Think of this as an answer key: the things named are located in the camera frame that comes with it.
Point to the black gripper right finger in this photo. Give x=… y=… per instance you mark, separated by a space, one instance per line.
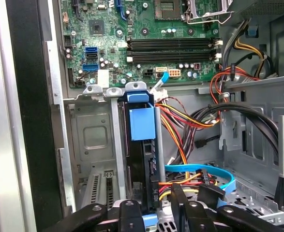
x=197 y=220

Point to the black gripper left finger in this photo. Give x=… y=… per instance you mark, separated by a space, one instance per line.
x=129 y=217

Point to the hard disk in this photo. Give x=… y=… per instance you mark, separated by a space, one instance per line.
x=141 y=125

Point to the grey metal disk bay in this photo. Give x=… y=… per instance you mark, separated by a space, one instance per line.
x=93 y=135

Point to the grey metal drive cage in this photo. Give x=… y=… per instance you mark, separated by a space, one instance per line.
x=231 y=130

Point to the black open PC case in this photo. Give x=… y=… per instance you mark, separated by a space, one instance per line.
x=28 y=96

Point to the black RAM slot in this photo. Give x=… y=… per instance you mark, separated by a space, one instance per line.
x=170 y=60
x=170 y=41
x=170 y=54
x=170 y=47

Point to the green motherboard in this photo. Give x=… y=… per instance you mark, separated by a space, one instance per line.
x=112 y=31

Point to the locking lever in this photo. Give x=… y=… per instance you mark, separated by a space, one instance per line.
x=204 y=23

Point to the metal socket cover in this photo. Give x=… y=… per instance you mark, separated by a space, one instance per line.
x=204 y=15

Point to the blue expansion slot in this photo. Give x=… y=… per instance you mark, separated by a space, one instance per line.
x=120 y=9

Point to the CPU socket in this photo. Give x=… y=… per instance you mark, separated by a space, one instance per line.
x=168 y=9

